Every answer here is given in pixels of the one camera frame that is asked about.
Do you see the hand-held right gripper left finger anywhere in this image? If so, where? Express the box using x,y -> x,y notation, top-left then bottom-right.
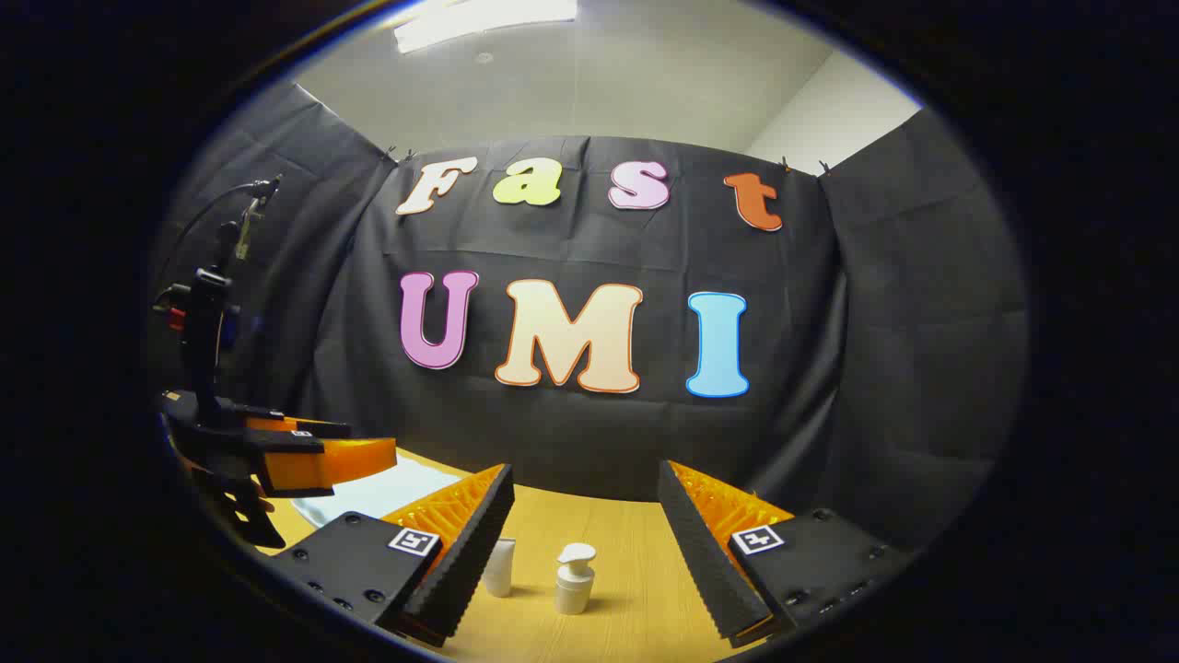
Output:
267,463 -> 517,647

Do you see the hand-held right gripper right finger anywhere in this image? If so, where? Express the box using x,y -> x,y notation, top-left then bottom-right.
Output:
657,459 -> 913,649

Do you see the white squeeze tube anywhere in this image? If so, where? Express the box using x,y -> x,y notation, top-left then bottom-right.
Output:
482,537 -> 517,599

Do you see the light blue suitcase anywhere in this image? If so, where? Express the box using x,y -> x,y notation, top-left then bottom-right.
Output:
291,457 -> 464,529

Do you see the white pump bottle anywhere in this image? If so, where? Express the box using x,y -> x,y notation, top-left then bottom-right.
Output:
554,542 -> 598,616

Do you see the black backdrop cloth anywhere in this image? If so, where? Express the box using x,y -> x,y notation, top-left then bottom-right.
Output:
147,81 -> 1028,553

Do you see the ceiling light panel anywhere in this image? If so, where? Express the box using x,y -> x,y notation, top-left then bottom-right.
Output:
394,0 -> 579,54

